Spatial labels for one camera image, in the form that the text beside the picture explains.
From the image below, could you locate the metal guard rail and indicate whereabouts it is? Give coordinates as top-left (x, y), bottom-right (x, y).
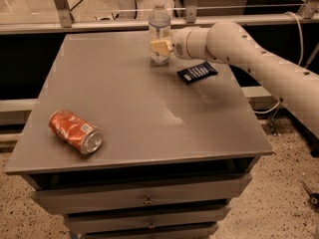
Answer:
top-left (0, 0), bottom-right (319, 35)

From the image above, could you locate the crushed orange soda can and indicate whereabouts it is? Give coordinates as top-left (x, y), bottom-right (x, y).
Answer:
top-left (49, 110), bottom-right (103, 154)

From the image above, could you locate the black tool on floor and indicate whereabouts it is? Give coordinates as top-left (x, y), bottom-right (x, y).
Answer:
top-left (302, 182), bottom-right (319, 208)

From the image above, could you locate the top grey drawer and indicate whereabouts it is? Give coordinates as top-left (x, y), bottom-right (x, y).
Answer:
top-left (32, 173), bottom-right (252, 214)

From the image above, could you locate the bottom grey drawer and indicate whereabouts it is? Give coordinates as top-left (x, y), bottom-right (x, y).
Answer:
top-left (83, 223), bottom-right (218, 239)

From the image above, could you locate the dark blue rxbar wrapper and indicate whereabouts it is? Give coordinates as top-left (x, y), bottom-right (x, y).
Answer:
top-left (176, 62), bottom-right (218, 84)

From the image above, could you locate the grey drawer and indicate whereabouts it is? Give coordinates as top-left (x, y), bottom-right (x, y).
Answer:
top-left (83, 223), bottom-right (218, 239)
top-left (64, 204), bottom-right (230, 233)
top-left (32, 173), bottom-right (252, 214)

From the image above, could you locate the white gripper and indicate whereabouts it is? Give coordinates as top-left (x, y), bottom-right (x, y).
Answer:
top-left (150, 28), bottom-right (191, 60)

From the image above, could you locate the middle grey drawer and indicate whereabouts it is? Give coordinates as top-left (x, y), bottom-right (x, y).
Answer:
top-left (64, 204), bottom-right (230, 233)

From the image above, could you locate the clear plastic water bottle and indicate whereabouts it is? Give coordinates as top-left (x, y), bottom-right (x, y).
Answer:
top-left (149, 0), bottom-right (170, 65)

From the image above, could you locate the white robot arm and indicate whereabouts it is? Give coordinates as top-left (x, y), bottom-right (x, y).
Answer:
top-left (150, 22), bottom-right (319, 136)

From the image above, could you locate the white cable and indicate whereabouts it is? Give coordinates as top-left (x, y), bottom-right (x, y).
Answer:
top-left (253, 11), bottom-right (305, 116)

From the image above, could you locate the grey drawer cabinet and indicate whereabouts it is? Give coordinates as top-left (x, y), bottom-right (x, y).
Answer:
top-left (4, 28), bottom-right (275, 239)

